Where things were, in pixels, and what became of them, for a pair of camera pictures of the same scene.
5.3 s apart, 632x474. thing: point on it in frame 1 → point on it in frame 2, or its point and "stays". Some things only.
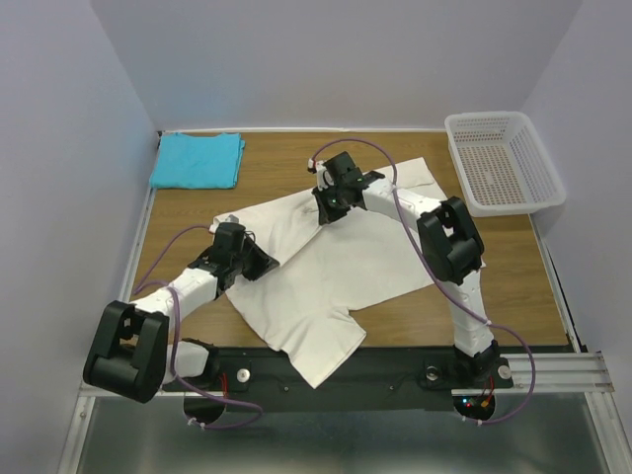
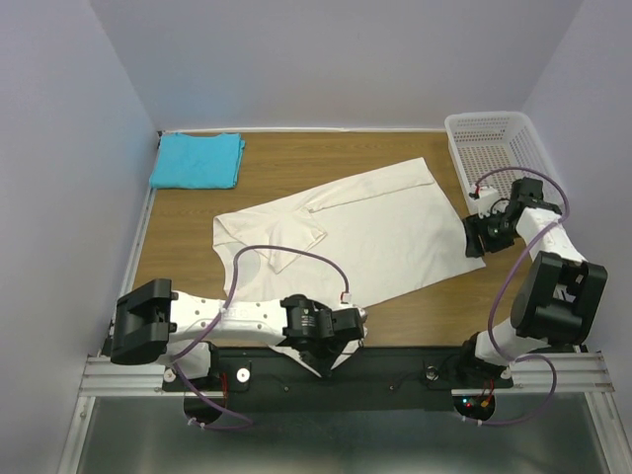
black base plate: [372, 377] stays
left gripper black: [264, 263] → [323, 365]
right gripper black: [325, 214] → [473, 224]
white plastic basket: [503, 164] stays
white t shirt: [306, 307] stays
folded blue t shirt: [190, 162] stays
